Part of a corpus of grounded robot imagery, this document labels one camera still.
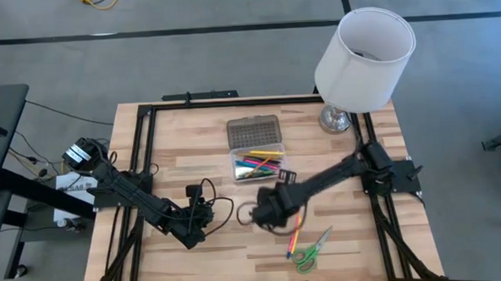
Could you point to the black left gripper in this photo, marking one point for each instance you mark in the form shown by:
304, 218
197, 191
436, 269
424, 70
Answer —
194, 217

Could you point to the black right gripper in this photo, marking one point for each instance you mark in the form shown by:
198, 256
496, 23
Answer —
272, 207

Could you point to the green mechanical pencil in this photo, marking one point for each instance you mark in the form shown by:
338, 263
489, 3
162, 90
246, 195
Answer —
262, 174

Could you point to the long slim yellow highlighter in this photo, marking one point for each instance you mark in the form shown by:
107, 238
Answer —
297, 238

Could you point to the orange wooden pencil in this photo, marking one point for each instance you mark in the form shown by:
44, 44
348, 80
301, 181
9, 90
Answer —
256, 171

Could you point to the pink highlighter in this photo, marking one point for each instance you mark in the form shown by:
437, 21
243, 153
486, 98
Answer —
265, 164

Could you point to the pink pencil blue eraser cap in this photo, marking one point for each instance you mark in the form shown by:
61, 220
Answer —
290, 249

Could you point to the thick black marker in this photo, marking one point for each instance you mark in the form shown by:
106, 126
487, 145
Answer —
270, 158

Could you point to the blue multicolour pen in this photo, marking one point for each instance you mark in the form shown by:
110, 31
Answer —
245, 163

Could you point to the yellow wooden pencil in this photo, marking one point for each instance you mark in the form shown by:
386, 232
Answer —
268, 152

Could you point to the translucent plastic supply box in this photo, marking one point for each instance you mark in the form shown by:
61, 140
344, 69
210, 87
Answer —
254, 134

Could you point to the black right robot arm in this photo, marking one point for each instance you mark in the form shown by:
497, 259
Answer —
332, 175

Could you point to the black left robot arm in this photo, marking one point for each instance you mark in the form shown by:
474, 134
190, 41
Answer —
130, 192

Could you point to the white paper sheet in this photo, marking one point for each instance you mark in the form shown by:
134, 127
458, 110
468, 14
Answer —
66, 186

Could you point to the silver table lamp white shade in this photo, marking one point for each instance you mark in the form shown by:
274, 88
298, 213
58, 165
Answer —
358, 76

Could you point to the grey desk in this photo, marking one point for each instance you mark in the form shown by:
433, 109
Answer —
0, 126

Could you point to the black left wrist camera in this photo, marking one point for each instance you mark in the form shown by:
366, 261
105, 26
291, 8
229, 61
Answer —
194, 190

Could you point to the black metal table frame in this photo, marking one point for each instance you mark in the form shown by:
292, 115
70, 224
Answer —
232, 103

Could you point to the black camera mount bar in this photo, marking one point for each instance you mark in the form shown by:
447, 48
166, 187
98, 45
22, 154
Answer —
202, 95

